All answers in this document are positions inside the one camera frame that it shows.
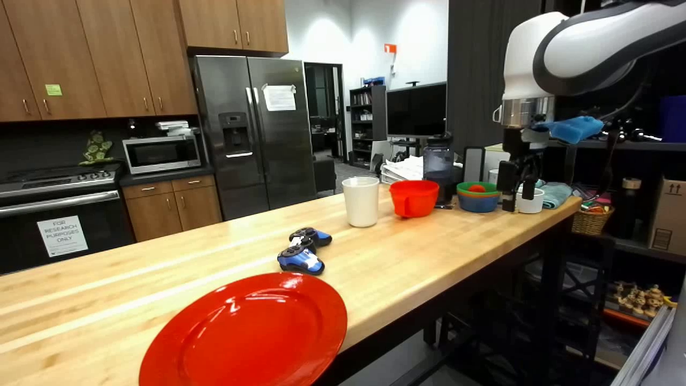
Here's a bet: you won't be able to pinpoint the white storage box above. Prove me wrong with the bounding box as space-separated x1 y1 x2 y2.
482 144 510 185

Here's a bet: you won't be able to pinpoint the wicker basket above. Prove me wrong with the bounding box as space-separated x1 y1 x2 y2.
572 209 610 236

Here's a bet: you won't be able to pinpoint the red ball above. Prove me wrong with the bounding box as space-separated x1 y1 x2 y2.
469 185 487 192

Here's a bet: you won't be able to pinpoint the black monitor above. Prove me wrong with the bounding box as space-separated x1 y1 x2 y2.
389 84 445 138

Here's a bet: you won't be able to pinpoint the tall white cup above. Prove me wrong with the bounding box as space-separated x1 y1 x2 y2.
344 176 379 227

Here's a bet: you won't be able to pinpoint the stacked blue green bowl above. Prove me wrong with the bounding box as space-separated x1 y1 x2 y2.
456 183 499 212

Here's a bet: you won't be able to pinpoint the green potted plant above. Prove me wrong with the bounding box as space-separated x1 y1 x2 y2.
81 130 112 166

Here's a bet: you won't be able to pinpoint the brown upper cabinets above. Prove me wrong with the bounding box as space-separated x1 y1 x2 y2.
0 0 288 122

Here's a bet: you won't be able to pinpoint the blue black game controller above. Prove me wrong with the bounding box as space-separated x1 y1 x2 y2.
276 227 333 274

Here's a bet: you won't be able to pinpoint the black stove oven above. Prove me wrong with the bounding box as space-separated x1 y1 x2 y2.
0 166 133 274

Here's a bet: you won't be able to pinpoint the silver microwave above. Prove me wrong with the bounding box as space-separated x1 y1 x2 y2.
122 138 201 176

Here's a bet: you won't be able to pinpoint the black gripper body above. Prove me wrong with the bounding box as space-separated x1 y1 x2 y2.
497 129 541 212

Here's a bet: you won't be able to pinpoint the black bookshelf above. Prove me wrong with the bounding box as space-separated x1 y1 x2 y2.
350 85 389 166

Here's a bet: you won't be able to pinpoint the small white ceramic cup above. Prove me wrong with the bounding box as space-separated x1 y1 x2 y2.
514 188 545 214

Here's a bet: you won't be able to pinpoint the large red plate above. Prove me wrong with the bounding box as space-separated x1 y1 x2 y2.
140 272 348 386

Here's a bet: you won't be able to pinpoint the teal cloth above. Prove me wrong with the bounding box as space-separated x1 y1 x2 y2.
538 183 572 209

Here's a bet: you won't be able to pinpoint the brown lower cabinet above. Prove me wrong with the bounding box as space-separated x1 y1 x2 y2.
122 176 223 239

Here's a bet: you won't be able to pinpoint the blue cloth on wrist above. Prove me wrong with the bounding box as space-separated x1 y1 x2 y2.
536 115 605 144

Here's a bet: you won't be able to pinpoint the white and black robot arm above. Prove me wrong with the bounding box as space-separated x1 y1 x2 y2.
493 0 686 212

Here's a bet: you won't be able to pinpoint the red plastic cup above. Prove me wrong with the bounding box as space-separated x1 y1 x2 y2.
390 181 440 218

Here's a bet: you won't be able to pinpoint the stainless steel refrigerator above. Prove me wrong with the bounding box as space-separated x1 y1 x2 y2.
190 53 315 218

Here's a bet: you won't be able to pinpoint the cardboard box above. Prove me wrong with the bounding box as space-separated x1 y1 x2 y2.
648 178 686 254

